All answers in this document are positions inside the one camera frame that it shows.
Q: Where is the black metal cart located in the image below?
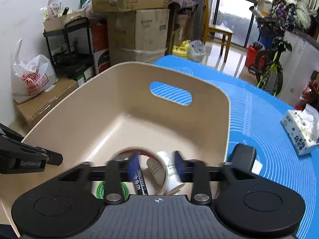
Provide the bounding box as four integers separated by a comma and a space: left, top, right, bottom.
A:
43, 17, 96, 85

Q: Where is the glass balcony door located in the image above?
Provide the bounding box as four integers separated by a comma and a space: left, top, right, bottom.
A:
209, 0, 280, 48

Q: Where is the red bucket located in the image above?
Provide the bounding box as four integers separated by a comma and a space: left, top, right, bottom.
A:
245, 43, 265, 68

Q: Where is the black marker pen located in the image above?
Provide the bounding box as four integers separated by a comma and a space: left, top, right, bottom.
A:
133, 168, 149, 196

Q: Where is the flat cardboard box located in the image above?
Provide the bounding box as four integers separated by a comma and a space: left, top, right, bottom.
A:
15, 77, 79, 127

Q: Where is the large brown cardboard box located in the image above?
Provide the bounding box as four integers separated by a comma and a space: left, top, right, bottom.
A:
107, 9, 170, 66

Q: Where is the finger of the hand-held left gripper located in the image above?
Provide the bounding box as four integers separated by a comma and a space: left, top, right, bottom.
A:
0, 123, 63, 166

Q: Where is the clear plastic bag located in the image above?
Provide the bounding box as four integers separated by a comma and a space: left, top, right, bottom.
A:
188, 40, 206, 62

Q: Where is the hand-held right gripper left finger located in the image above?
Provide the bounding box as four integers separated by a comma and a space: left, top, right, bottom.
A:
58, 152, 141, 203

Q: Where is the black and green bicycle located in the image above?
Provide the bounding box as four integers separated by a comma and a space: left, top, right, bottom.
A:
248, 5, 292, 97

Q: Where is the floral fabric bag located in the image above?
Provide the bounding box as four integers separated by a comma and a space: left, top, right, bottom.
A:
270, 0, 312, 30

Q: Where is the white tissue pack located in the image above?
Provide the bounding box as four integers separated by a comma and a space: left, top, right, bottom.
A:
280, 104, 319, 156

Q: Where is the grey tape roll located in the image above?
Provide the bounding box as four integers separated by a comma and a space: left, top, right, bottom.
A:
108, 146, 168, 196

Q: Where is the wooden chair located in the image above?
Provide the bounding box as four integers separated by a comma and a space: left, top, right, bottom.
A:
203, 0, 234, 63

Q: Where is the white chest freezer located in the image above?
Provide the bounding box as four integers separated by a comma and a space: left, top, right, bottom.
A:
277, 28, 319, 107

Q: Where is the red and white appliance box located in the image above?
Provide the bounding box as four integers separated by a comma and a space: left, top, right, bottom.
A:
91, 24, 110, 74

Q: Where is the cardboard tray with snacks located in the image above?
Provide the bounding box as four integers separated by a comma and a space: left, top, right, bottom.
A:
43, 7, 86, 32

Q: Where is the beige plastic storage bin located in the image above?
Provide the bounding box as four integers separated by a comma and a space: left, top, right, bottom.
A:
0, 62, 230, 238

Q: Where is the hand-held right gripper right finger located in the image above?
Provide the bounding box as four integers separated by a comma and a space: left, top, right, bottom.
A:
173, 151, 258, 203

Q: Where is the blue silicone mat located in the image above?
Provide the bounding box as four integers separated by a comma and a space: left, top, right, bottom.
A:
153, 54, 319, 239

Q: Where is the yellow plastic toy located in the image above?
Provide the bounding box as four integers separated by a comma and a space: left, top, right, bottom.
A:
172, 40, 191, 56

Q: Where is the cloth-covered side table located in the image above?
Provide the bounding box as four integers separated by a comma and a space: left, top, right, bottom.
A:
166, 0, 200, 55

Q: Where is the white plastic shopping bag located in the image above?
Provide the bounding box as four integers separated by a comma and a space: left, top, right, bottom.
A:
11, 39, 58, 104

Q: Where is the white pill bottle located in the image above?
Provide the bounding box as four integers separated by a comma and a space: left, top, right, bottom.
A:
147, 151, 185, 195

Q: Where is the small white box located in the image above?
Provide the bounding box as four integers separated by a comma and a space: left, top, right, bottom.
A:
252, 161, 263, 175

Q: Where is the green tape roll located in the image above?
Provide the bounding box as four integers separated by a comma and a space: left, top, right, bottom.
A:
96, 180, 129, 200

